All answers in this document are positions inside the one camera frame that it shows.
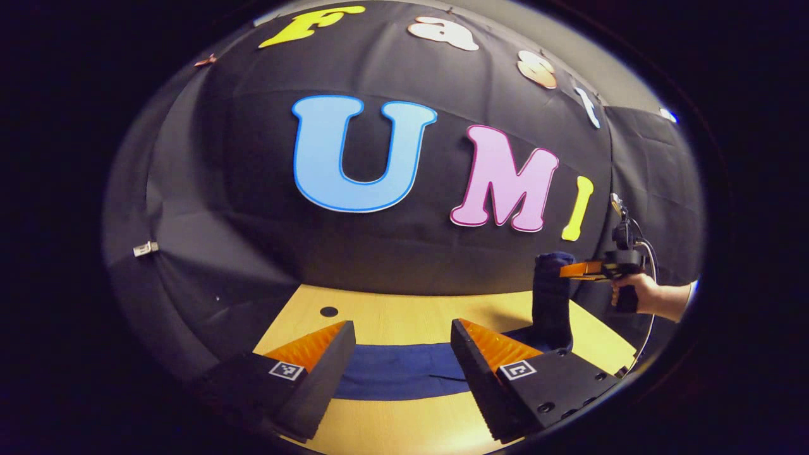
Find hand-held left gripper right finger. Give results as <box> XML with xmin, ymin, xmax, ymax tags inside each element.
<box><xmin>450</xmin><ymin>318</ymin><xmax>621</xmax><ymax>443</ymax></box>

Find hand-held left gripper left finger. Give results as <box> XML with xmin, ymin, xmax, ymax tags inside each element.
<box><xmin>193</xmin><ymin>320</ymin><xmax>356</xmax><ymax>443</ymax></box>

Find blue jeans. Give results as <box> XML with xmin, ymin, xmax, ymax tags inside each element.
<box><xmin>334</xmin><ymin>252</ymin><xmax>576</xmax><ymax>401</ymax></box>

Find black backdrop cloth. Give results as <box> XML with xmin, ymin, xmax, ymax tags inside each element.
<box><xmin>102</xmin><ymin>0</ymin><xmax>705</xmax><ymax>405</ymax></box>

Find grey cable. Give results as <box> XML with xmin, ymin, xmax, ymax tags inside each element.
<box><xmin>632</xmin><ymin>238</ymin><xmax>660</xmax><ymax>377</ymax></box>

